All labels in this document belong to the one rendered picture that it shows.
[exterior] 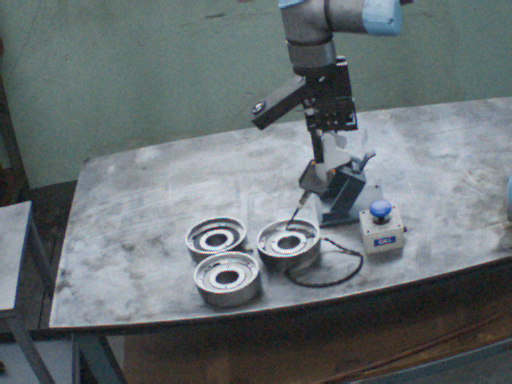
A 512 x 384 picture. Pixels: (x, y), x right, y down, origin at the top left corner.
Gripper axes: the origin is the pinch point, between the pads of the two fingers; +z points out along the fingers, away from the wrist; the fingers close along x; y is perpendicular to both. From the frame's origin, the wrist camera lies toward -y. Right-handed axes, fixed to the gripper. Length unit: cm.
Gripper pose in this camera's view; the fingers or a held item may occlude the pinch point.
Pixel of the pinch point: (319, 171)
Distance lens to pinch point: 135.0
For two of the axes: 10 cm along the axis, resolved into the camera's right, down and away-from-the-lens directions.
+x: -0.2, -5.4, 8.4
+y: 9.9, -1.5, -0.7
